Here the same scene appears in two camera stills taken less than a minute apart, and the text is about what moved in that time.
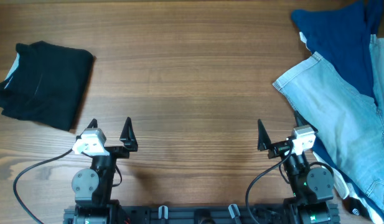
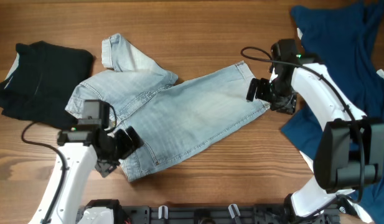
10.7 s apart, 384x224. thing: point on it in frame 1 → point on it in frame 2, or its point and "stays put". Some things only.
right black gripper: x=277 y=149 → x=287 y=105
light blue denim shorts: x=354 y=128 → x=168 y=116
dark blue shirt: x=341 y=35 stays put
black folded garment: x=47 y=83 stays put
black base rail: x=198 y=213 stays put
